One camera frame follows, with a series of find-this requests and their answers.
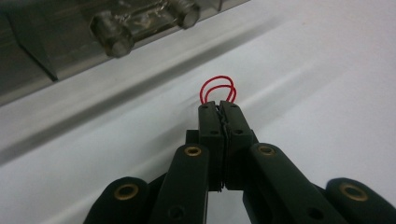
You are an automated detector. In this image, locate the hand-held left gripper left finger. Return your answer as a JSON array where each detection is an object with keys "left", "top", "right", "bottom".
[{"left": 185, "top": 101, "right": 226, "bottom": 192}]

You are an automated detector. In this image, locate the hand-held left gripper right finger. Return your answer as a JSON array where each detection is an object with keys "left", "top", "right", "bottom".
[{"left": 219, "top": 100, "right": 260, "bottom": 190}]

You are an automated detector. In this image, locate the red rubber band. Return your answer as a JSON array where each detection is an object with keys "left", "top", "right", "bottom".
[{"left": 199, "top": 75, "right": 237, "bottom": 105}]

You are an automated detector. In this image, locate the transparent grey drawer organiser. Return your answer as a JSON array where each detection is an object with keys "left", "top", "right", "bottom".
[{"left": 0, "top": 0, "right": 250, "bottom": 107}]

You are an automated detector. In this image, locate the white table sheet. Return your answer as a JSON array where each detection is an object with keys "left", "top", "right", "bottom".
[{"left": 0, "top": 0, "right": 396, "bottom": 224}]

